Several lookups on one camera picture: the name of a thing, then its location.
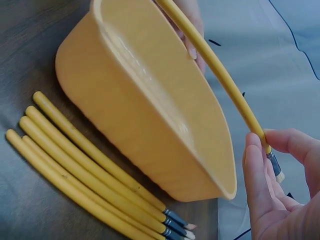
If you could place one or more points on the person's left fingers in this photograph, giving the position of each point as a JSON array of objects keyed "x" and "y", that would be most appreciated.
[{"x": 193, "y": 50}]

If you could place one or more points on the person's left hand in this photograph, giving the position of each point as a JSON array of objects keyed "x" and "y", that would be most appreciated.
[{"x": 192, "y": 17}]

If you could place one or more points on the yellow plastic tub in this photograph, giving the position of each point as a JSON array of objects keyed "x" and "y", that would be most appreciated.
[{"x": 140, "y": 105}]

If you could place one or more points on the person's right hand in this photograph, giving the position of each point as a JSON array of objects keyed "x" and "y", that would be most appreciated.
[{"x": 282, "y": 215}]

